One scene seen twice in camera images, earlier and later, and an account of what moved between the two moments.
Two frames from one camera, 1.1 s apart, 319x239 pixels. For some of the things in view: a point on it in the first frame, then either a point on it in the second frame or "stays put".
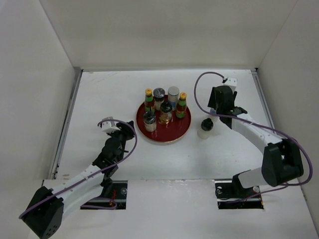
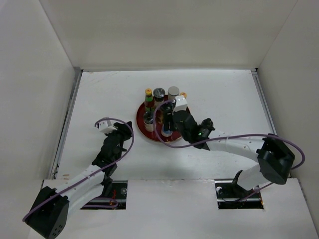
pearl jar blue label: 213,111 → 167,133
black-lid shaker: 149,119 stays put
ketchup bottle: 149,101 stays put
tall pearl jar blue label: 173,95 stays put
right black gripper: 212,102 → 168,117
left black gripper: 125,130 stays put
